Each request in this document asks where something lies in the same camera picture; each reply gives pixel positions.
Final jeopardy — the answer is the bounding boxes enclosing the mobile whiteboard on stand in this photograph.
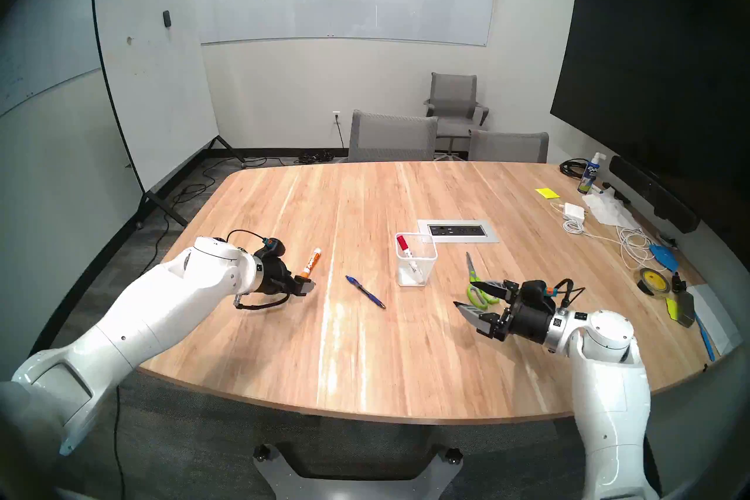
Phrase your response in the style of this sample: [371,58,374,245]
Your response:
[91,0,247,230]

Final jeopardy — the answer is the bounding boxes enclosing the orange Expo marker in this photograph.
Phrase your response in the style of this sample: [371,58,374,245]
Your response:
[299,248,322,284]

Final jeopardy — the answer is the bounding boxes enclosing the blue ballpoint pen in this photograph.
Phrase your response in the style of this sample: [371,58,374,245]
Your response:
[345,275,386,310]

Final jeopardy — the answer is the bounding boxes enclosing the black yellow tape roll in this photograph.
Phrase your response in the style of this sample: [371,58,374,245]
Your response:
[637,267,673,297]

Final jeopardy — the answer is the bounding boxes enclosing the grey office chair with armrests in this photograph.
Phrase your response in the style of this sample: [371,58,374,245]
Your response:
[423,72,490,161]

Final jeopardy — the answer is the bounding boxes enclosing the green handled scissors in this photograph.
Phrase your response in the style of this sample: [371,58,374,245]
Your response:
[466,252,500,307]

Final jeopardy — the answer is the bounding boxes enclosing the black left gripper cable loop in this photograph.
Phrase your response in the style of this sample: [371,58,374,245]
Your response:
[233,293,292,311]

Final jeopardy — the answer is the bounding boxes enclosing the white charger cable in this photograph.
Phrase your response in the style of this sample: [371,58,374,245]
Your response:
[562,218,663,274]

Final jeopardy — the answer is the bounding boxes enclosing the large black wall screen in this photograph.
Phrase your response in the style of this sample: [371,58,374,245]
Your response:
[550,0,750,195]

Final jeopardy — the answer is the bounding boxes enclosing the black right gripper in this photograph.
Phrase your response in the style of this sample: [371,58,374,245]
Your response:
[453,280,555,343]

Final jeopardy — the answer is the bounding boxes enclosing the white mesh pen holder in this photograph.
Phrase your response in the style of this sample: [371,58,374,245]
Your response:
[394,232,439,287]

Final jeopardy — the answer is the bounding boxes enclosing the white paper sheet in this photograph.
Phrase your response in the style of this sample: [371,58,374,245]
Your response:
[686,283,744,356]

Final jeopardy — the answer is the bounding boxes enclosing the blue flat object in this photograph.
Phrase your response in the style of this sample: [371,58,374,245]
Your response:
[649,244,681,272]

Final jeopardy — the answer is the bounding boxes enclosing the black video sound bar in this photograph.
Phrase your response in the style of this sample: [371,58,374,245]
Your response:
[608,155,701,234]

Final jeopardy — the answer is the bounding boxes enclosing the red cap patterned marker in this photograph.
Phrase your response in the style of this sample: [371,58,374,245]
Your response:
[397,235,424,283]

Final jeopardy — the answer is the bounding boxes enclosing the black right camera cable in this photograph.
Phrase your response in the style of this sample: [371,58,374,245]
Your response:
[551,278,587,309]

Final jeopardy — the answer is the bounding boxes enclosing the grey yellow eraser block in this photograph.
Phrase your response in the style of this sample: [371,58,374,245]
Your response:
[665,289,697,327]

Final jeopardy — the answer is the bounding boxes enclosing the Expo cleaner spray bottle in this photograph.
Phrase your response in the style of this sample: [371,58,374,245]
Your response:
[577,152,607,195]

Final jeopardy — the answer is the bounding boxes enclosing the blue pen beside paper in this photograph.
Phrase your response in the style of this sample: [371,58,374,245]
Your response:
[694,313,717,362]

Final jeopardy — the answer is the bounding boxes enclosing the wall whiteboard with writing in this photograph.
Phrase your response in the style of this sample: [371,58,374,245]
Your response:
[0,0,171,119]

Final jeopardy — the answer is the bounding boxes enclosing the white crumpled tissue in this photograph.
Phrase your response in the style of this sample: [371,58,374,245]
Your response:
[581,191,642,230]

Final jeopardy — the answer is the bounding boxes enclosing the silver table power outlet panel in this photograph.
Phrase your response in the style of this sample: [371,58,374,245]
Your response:
[417,219,500,244]

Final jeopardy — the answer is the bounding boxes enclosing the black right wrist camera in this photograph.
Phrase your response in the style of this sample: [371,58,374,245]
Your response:
[520,280,556,306]

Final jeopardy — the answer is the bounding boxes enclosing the grey mesh table chair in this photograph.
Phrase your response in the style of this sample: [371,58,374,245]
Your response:
[468,130,550,164]
[347,110,439,163]

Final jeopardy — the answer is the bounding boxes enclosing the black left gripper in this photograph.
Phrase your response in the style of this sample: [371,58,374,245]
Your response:
[255,256,317,299]

